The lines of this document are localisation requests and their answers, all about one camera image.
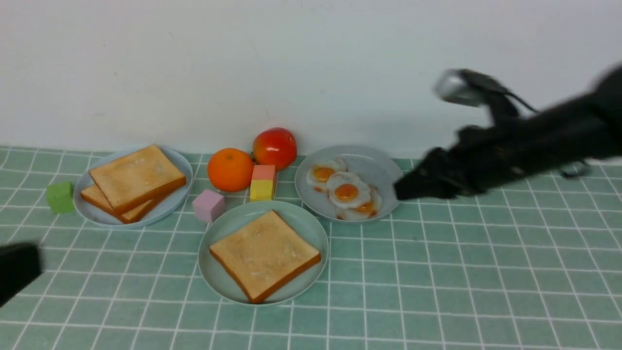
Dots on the toast slice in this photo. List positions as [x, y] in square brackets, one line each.
[95, 197]
[264, 255]
[144, 175]

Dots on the light blue bread plate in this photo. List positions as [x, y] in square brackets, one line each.
[164, 208]

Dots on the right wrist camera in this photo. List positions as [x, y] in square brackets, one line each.
[467, 87]

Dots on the orange fruit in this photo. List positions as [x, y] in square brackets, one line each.
[230, 170]

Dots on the red apple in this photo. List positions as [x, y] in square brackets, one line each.
[275, 146]

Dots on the green cube block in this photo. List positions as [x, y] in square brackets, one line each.
[59, 197]

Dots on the green centre plate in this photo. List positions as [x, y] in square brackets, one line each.
[303, 222]

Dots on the yellow cube block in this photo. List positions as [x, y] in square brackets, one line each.
[262, 190]

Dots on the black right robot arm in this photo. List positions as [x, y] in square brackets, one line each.
[583, 127]

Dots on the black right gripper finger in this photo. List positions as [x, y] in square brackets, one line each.
[416, 184]

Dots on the green checkered tablecloth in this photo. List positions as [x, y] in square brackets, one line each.
[535, 266]

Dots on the fried egg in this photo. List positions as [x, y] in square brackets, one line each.
[346, 190]
[318, 173]
[364, 212]

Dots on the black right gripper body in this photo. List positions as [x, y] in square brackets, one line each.
[480, 160]

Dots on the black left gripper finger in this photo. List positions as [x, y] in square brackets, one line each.
[21, 263]

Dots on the grey egg plate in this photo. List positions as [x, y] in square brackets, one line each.
[373, 167]

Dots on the salmon cube block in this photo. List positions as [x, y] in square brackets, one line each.
[265, 172]

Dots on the pink cube block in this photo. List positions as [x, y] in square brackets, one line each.
[208, 206]

